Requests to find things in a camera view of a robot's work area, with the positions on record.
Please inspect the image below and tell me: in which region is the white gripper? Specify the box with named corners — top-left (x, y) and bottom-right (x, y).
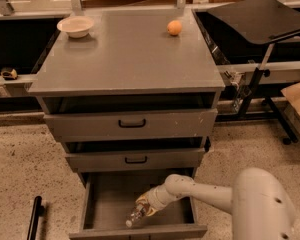
top-left (136, 185), bottom-right (175, 216)

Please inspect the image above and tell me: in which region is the clear plastic water bottle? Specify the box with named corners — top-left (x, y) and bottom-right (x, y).
top-left (126, 201), bottom-right (147, 228)

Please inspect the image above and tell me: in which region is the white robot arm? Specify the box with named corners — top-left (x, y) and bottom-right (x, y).
top-left (126, 168), bottom-right (295, 240)

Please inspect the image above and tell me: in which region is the grey bottom drawer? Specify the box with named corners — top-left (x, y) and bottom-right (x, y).
top-left (69, 168), bottom-right (207, 240)

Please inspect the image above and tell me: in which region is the grey drawer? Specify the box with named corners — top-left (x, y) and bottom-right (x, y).
top-left (66, 148), bottom-right (204, 172)
top-left (44, 109), bottom-right (217, 142)
top-left (69, 168), bottom-right (207, 240)

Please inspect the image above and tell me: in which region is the grey middle drawer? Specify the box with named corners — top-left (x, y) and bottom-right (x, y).
top-left (66, 148), bottom-right (204, 172)

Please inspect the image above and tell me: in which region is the grey top drawer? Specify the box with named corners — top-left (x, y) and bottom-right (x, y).
top-left (44, 109), bottom-right (217, 142)

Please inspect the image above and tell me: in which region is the grey drawer cabinet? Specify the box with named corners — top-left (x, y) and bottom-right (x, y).
top-left (28, 8), bottom-right (226, 188)

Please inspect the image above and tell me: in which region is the black pole on floor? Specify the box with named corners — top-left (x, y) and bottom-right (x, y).
top-left (27, 196), bottom-right (45, 240)

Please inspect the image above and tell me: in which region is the orange fruit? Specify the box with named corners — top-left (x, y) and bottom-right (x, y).
top-left (167, 20), bottom-right (182, 36)

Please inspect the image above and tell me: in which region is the tape measure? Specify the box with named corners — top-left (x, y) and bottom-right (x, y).
top-left (0, 67), bottom-right (18, 80)

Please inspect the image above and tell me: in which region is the white bowl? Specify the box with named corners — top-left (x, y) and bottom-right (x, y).
top-left (57, 16), bottom-right (94, 38)

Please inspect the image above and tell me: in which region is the black stand table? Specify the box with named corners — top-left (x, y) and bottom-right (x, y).
top-left (199, 0), bottom-right (300, 145)

